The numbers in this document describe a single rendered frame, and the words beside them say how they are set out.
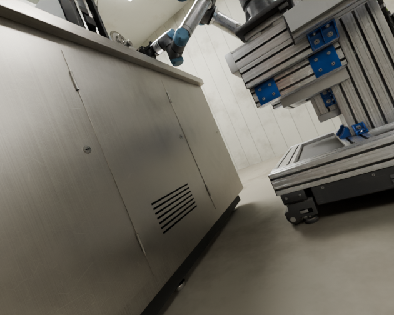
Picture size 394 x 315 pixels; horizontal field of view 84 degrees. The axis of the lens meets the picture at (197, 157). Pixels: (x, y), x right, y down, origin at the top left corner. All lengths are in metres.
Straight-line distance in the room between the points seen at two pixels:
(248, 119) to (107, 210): 3.26
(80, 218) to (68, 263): 0.09
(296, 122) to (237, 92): 1.03
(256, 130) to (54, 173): 3.32
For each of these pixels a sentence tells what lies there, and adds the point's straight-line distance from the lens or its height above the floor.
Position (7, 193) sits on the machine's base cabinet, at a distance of 0.52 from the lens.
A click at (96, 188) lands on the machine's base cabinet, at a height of 0.42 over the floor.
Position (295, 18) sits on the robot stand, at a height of 0.69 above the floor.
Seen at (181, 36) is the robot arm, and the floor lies 1.00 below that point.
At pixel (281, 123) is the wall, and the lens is 3.58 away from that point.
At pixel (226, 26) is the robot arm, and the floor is 1.12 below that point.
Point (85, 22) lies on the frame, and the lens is 1.22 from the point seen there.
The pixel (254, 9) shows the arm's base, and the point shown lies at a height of 0.86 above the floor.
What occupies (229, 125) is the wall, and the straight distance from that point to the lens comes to 3.78.
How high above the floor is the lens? 0.38
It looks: 1 degrees up
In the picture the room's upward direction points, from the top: 23 degrees counter-clockwise
